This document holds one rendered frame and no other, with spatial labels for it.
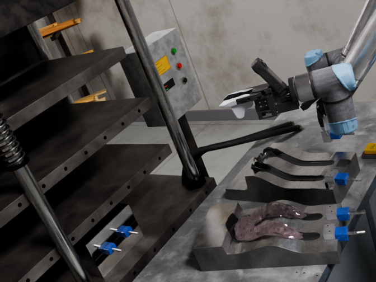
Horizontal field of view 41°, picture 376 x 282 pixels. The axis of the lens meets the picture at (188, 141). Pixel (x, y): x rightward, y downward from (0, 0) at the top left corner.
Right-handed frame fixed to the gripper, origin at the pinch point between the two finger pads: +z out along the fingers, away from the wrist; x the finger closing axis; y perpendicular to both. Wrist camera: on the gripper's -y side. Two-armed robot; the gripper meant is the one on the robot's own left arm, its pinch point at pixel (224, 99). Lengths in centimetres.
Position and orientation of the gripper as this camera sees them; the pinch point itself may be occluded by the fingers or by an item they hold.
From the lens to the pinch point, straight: 144.5
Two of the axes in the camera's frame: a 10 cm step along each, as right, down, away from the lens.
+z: -9.2, 2.2, 3.3
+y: 3.1, 9.1, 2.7
